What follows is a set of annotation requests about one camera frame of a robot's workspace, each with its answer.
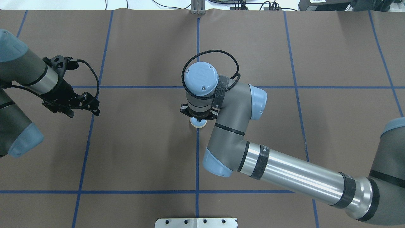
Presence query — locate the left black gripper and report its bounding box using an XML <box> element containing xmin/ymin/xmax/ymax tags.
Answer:
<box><xmin>42</xmin><ymin>79</ymin><xmax>100</xmax><ymax>118</ymax></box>

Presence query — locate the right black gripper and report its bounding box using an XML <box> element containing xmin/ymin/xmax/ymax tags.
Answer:
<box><xmin>180</xmin><ymin>104</ymin><xmax>219</xmax><ymax>121</ymax></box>

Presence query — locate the blue cream call bell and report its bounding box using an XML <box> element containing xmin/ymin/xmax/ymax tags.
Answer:
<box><xmin>190</xmin><ymin>117</ymin><xmax>207</xmax><ymax>129</ymax></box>

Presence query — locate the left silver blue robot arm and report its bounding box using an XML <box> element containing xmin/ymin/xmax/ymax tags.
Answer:
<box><xmin>0</xmin><ymin>29</ymin><xmax>100</xmax><ymax>158</ymax></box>

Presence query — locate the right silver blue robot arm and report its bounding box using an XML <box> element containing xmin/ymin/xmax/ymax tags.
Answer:
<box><xmin>181</xmin><ymin>62</ymin><xmax>404</xmax><ymax>225</ymax></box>

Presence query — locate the black desktop box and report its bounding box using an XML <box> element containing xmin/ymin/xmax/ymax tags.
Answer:
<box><xmin>298</xmin><ymin>0</ymin><xmax>352</xmax><ymax>11</ymax></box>

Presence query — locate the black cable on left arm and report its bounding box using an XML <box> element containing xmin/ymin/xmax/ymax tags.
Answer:
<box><xmin>11</xmin><ymin>58</ymin><xmax>100</xmax><ymax>110</ymax></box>

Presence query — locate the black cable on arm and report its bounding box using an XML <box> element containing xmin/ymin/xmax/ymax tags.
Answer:
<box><xmin>11</xmin><ymin>58</ymin><xmax>100</xmax><ymax>110</ymax></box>
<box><xmin>181</xmin><ymin>49</ymin><xmax>241</xmax><ymax>101</ymax></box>

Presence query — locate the black camera mount on left wrist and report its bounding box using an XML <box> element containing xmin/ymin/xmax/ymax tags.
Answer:
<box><xmin>42</xmin><ymin>55</ymin><xmax>79</xmax><ymax>78</ymax></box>

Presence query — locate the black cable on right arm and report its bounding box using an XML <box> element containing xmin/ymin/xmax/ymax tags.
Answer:
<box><xmin>181</xmin><ymin>49</ymin><xmax>241</xmax><ymax>101</ymax></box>

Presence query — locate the aluminium frame post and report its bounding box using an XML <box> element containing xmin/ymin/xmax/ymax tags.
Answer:
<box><xmin>190</xmin><ymin>0</ymin><xmax>206</xmax><ymax>15</ymax></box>

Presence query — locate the white camera mast with base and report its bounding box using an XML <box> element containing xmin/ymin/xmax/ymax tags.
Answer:
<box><xmin>154</xmin><ymin>218</ymin><xmax>239</xmax><ymax>228</ymax></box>

